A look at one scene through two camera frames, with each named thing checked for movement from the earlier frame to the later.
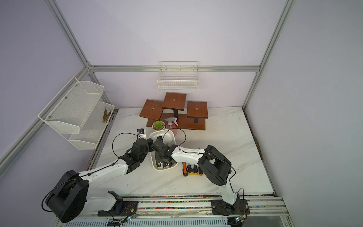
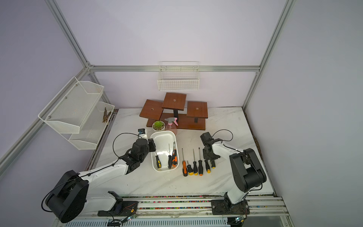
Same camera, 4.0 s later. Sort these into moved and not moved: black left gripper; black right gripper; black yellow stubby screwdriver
Moved: black right gripper
Not moved: black yellow stubby screwdriver; black left gripper
